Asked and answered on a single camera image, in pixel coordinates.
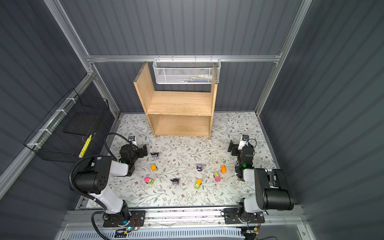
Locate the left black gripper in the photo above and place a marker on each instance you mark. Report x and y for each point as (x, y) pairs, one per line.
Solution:
(141, 151)

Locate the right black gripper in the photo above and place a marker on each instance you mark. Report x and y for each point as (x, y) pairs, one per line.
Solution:
(235, 148)

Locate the black purple figurine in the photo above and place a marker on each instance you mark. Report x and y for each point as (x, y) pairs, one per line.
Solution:
(199, 167)
(155, 156)
(175, 181)

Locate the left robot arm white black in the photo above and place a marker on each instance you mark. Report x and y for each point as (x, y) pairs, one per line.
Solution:
(89, 176)

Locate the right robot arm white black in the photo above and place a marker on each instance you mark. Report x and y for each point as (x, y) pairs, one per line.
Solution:
(272, 191)

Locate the wooden two-tier shelf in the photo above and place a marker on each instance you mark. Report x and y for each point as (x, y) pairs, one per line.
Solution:
(180, 114)

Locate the orange toy bulldozer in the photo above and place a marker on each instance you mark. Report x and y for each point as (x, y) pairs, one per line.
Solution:
(223, 169)

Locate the orange green toy car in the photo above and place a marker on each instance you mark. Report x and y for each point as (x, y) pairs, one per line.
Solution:
(153, 167)

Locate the pink green toy car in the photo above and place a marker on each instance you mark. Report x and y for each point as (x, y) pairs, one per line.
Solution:
(149, 180)

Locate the pink green toy truck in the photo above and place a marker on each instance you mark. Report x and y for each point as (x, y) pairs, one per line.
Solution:
(217, 177)

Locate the yellow green marker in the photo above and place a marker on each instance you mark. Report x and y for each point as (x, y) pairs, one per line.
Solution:
(85, 147)

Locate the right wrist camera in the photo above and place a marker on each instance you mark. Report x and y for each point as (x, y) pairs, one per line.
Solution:
(243, 142)

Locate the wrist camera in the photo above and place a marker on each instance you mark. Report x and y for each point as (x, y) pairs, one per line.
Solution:
(243, 142)
(132, 140)

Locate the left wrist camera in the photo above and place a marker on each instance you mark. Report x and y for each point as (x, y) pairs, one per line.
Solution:
(132, 140)

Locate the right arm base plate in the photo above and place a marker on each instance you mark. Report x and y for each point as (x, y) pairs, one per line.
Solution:
(233, 216)

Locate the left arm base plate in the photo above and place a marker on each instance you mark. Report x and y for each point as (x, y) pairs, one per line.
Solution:
(129, 219)

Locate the black wire basket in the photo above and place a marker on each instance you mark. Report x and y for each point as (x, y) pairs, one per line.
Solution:
(62, 136)

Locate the aluminium rail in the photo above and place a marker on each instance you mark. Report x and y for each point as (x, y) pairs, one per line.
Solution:
(185, 217)

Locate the white ribbed cable duct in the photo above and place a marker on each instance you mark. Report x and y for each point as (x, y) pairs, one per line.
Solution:
(220, 233)

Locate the white wire mesh basket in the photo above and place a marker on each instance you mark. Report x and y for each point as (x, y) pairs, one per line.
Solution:
(186, 73)

